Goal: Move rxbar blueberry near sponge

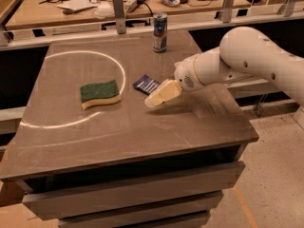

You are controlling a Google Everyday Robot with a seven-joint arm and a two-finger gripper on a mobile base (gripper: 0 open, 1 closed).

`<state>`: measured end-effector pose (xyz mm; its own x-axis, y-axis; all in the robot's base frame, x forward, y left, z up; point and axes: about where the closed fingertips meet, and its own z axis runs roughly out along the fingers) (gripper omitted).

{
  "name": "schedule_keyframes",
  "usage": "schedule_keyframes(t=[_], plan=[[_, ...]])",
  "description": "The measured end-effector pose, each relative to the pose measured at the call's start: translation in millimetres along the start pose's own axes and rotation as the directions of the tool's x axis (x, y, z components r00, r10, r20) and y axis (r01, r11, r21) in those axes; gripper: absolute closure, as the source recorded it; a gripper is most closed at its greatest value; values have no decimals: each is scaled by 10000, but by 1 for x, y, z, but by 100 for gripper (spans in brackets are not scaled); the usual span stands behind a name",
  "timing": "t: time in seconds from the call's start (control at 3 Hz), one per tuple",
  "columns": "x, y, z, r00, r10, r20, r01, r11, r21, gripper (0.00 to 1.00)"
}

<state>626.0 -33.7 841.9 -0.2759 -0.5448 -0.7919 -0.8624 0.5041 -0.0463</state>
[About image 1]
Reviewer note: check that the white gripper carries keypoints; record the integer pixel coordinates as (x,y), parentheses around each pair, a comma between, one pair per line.
(186,73)

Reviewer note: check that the white papers on desk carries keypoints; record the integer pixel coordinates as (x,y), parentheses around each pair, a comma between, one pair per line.
(75,5)

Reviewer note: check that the blue energy drink can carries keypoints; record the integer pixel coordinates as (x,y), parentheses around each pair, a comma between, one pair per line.
(160,32)

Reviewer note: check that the middle grey drawer front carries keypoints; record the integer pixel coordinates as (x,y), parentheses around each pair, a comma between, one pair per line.
(147,212)

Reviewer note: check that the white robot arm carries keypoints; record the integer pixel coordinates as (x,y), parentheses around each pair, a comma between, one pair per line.
(242,53)

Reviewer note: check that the grey drawer cabinet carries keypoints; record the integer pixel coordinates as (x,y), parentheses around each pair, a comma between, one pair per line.
(58,145)

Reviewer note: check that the wooden background desk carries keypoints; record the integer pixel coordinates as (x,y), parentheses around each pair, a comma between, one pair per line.
(32,14)

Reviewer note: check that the grey drawer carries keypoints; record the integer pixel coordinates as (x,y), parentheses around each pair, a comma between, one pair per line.
(194,220)
(126,193)
(147,212)

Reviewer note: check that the green and yellow sponge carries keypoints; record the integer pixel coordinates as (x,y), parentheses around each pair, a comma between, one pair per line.
(94,94)

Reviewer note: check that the blue rxbar blueberry wrapper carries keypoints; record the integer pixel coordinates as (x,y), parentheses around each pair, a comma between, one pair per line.
(146,84)

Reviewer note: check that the top grey drawer front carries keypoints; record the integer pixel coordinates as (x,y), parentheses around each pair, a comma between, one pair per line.
(126,193)

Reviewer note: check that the bottom grey drawer front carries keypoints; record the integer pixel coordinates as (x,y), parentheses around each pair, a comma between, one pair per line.
(194,220)

